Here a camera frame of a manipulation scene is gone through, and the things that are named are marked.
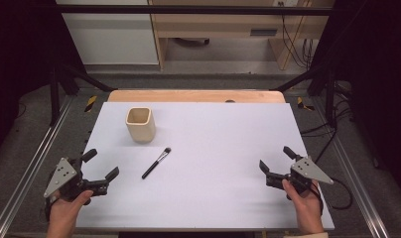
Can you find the black metal frame bar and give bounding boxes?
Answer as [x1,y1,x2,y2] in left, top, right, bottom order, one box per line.
[55,4,334,17]

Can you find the white cabinet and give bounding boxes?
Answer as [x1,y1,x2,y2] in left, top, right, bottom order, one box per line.
[55,0,160,66]

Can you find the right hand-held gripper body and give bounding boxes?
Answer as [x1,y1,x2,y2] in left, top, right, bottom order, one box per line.
[265,155,335,201]

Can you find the person's left hand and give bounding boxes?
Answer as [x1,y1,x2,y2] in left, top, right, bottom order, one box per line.
[46,189,94,238]

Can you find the person's right hand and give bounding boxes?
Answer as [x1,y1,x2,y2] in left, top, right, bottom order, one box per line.
[281,178,326,236]

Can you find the yellow black floor tape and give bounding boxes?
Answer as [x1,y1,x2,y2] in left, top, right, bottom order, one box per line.
[84,94,98,113]
[296,96,316,112]

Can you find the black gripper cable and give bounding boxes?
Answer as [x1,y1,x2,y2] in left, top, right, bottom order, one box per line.
[316,178,353,211]

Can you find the white table mat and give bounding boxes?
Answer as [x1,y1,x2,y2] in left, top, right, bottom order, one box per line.
[74,101,335,231]

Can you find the black hanging cables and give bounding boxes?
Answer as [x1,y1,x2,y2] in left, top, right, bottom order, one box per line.
[278,1,320,70]

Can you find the black metal stand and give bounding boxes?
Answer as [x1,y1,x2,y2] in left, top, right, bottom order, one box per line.
[49,62,117,127]
[270,62,338,128]

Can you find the black makeup brush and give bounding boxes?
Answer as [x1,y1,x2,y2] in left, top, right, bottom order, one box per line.
[141,147,173,180]

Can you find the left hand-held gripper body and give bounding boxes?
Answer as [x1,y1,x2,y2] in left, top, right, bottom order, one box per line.
[43,157,109,202]

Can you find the black floor cables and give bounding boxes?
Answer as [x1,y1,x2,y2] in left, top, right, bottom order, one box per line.
[300,80,355,165]

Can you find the aluminium rail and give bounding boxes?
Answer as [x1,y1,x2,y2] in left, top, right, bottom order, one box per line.
[0,94,74,238]
[312,96,391,238]

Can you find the wooden desk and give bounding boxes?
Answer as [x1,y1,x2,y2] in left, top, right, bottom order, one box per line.
[107,89,286,104]

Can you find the beige square cup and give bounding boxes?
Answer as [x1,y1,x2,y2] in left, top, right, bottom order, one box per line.
[124,106,157,144]

